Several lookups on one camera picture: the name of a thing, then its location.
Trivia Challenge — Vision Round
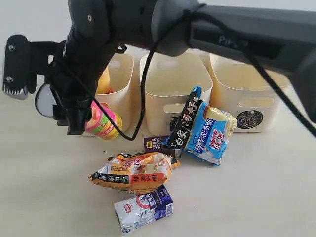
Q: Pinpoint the yellow chips can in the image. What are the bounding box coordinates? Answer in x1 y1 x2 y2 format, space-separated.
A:
96 67 114 94

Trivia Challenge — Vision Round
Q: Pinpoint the cream bin triangle mark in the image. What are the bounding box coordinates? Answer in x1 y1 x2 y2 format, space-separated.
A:
95 54 134 132

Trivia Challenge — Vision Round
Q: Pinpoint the blue noodle bag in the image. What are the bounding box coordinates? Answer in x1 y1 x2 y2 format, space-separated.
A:
163 87 238 165

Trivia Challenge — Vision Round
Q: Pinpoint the blue white milk carton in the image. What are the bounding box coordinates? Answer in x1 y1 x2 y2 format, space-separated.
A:
114 185 173 234

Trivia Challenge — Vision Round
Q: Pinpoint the purple drink carton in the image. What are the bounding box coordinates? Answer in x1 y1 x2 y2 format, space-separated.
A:
144 136 181 159

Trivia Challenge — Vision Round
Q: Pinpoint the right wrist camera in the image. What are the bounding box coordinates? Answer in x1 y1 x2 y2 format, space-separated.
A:
2 35 63 100

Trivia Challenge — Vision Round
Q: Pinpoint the cream bin square mark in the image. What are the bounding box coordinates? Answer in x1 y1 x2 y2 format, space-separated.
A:
145 53 213 136

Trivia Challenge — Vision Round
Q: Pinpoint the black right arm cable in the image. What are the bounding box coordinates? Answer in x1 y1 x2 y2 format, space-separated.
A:
49 2 316 142

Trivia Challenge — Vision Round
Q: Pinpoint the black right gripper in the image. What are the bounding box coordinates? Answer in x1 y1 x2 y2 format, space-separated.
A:
45 25 119 135

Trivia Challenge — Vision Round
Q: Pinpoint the cream bin circle mark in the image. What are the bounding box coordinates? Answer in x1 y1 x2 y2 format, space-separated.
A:
208 54 281 132

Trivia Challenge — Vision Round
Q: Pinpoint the orange noodle bag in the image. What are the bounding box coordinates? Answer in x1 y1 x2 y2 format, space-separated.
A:
89 152 181 194

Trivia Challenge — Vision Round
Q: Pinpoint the pink chips can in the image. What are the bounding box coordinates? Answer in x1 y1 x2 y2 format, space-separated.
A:
85 101 122 140

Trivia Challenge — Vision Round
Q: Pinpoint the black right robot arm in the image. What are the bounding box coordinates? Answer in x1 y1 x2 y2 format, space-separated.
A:
46 0 316 135

